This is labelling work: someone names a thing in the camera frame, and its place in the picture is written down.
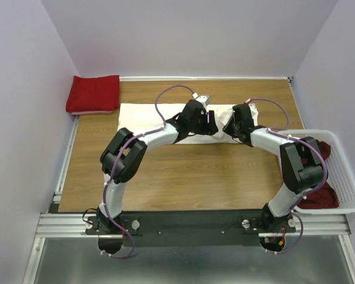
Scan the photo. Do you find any white rear table edge strip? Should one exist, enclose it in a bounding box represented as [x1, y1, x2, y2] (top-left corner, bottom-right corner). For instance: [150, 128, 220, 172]
[120, 76, 293, 82]

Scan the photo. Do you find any dark red t-shirt in basket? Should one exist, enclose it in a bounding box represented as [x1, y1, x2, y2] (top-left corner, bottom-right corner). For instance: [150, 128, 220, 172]
[298, 140, 339, 209]

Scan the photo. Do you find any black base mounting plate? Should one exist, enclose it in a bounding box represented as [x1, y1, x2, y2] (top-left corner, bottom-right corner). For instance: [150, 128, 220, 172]
[85, 209, 296, 255]

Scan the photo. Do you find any aluminium front frame rail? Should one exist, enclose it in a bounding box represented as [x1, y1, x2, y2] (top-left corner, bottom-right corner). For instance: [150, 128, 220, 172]
[35, 214, 86, 238]

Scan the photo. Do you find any aluminium rail left side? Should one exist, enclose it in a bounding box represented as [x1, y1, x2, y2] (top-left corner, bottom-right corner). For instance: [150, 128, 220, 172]
[47, 115, 79, 214]

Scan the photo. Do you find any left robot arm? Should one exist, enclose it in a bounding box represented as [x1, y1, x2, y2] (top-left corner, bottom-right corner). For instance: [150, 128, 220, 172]
[96, 95, 218, 234]

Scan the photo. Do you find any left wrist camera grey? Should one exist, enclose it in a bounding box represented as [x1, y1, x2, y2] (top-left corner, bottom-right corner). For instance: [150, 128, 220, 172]
[195, 95, 211, 107]

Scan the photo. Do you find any white plastic laundry basket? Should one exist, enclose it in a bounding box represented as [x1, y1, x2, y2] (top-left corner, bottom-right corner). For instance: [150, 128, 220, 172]
[280, 129, 355, 215]

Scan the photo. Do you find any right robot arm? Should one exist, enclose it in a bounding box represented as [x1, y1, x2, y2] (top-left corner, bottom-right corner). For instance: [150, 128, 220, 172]
[223, 103, 328, 232]

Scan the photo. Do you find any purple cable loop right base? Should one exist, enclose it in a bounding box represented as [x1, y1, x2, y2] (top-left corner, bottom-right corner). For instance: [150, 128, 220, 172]
[264, 211, 304, 256]

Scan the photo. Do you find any white t-shirt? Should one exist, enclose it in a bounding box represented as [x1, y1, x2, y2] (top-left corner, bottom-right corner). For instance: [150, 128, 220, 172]
[117, 102, 260, 146]

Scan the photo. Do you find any folded red t-shirt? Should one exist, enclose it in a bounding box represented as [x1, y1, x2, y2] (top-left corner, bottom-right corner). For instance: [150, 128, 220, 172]
[66, 75, 120, 113]

